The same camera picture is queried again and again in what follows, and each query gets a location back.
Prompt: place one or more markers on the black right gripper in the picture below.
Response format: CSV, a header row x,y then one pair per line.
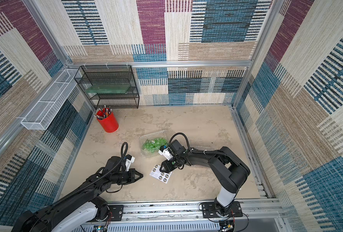
x,y
173,160

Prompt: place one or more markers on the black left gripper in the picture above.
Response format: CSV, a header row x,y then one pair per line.
x,y
132,173

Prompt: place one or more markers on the white sticker sheet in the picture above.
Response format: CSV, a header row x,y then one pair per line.
x,y
161,176

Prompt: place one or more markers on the clear box green grapes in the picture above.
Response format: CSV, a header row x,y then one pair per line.
x,y
151,143

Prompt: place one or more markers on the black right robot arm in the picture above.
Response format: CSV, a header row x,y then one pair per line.
x,y
229,169

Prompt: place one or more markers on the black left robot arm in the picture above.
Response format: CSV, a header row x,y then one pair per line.
x,y
82,205

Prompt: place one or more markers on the red pen cup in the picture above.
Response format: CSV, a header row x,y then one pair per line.
x,y
109,124

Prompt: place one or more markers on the pens in cup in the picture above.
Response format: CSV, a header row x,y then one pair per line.
x,y
103,113

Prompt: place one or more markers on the green tray on shelf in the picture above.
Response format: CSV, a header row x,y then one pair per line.
x,y
108,89

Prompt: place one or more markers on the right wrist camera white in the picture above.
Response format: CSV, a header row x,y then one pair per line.
x,y
165,152

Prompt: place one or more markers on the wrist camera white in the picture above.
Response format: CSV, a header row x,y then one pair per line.
x,y
128,161
165,152

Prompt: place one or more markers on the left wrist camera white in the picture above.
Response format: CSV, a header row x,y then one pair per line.
x,y
128,161

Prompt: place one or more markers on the black wire mesh shelf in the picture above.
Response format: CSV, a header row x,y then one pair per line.
x,y
90,75

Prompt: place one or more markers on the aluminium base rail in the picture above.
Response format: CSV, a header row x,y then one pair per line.
x,y
247,215

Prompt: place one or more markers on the white wire mesh basket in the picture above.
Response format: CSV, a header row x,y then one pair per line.
x,y
44,111

